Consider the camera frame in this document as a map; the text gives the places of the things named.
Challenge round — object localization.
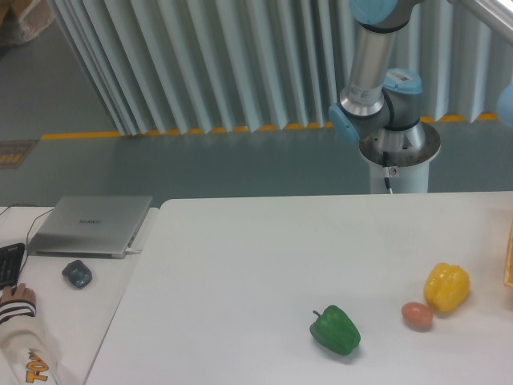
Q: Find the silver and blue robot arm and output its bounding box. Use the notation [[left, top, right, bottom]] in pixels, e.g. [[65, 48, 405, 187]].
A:
[[329, 1, 512, 142]]

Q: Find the white folding partition screen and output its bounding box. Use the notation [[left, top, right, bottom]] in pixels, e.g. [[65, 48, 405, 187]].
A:
[[50, 1, 512, 136]]

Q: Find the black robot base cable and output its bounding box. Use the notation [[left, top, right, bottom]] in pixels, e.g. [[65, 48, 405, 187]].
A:
[[381, 150, 394, 195]]

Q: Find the black laptop cable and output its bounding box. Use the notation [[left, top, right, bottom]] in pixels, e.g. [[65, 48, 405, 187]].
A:
[[0, 203, 55, 286]]

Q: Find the person's hand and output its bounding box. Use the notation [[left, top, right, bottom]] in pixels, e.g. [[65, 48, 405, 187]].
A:
[[1, 283, 37, 316]]

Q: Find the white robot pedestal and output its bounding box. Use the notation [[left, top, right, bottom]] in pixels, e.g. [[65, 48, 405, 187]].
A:
[[359, 122, 441, 194]]

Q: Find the cardboard box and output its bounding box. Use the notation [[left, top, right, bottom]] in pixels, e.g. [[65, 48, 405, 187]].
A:
[[1, 0, 55, 47]]

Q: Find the yellow basket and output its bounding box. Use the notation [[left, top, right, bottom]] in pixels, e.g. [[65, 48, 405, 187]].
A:
[[503, 229, 513, 287]]

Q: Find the brown egg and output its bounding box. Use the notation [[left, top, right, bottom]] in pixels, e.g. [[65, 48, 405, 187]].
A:
[[401, 302, 433, 330]]

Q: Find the black keyboard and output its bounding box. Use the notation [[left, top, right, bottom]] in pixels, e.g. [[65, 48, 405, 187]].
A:
[[0, 243, 26, 290]]

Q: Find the dark grey computer mouse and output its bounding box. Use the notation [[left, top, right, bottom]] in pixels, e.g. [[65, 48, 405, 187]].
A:
[[62, 260, 92, 290]]

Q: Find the yellow bell pepper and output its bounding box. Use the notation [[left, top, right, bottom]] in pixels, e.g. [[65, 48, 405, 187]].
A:
[[423, 262, 471, 313]]

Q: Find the green bell pepper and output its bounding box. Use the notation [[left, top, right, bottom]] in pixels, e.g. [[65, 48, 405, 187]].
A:
[[309, 305, 362, 356]]

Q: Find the white striped sleeve forearm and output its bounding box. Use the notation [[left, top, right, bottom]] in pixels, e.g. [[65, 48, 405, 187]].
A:
[[1, 300, 64, 384]]

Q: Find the silver laptop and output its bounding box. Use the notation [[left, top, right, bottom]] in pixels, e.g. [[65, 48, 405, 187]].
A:
[[27, 196, 152, 258]]

